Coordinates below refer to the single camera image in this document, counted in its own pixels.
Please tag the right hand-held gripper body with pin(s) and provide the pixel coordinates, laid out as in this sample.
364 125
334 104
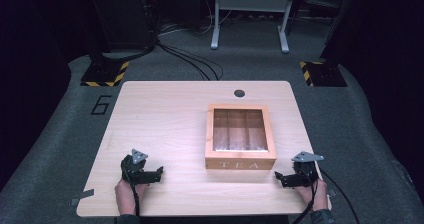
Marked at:
305 170

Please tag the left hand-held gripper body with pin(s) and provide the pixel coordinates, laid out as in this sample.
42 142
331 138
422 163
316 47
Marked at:
134 169

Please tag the person's left hand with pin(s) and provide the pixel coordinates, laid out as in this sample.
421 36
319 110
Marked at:
125 194

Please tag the person's right hand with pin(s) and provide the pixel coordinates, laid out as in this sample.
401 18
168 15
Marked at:
316 195

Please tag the small grey tape piece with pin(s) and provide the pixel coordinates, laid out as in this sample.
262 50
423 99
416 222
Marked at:
331 194

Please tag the wooden tea box glass lid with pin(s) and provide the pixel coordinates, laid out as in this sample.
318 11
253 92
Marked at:
240 134

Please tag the grey tape strip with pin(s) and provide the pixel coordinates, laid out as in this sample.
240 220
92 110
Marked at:
81 197

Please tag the black cabinet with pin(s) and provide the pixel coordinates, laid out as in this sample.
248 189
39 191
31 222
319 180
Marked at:
123 14

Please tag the black base plate striped edge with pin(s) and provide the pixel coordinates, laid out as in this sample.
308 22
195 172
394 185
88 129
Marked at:
325 74
105 74

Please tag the white metal stand frame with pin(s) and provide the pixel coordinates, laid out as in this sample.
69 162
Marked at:
250 3

